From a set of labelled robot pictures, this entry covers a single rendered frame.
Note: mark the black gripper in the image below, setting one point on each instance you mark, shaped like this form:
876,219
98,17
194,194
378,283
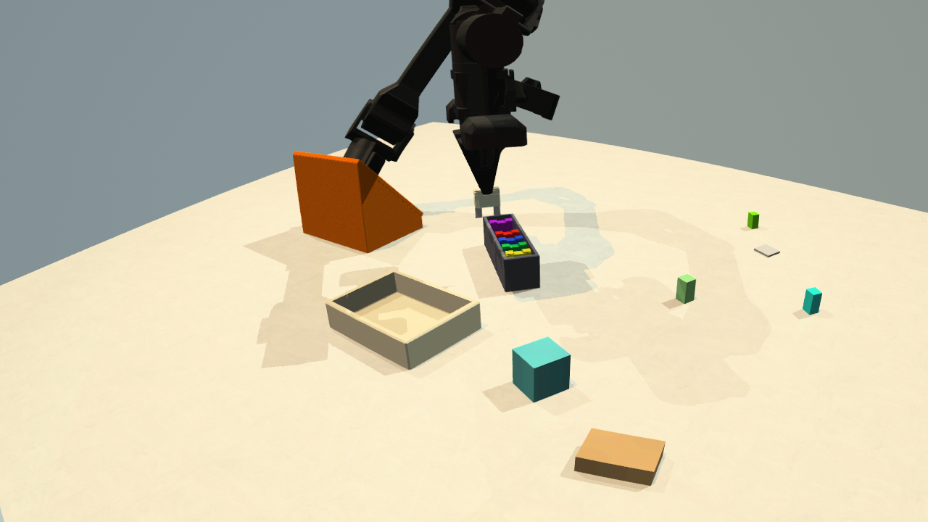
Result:
485,128

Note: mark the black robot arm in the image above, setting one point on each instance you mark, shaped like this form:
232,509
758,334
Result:
488,32

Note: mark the teal rectangular block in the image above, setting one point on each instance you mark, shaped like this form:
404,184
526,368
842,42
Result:
812,300

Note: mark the teal cube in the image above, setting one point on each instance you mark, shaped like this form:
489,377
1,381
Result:
541,369

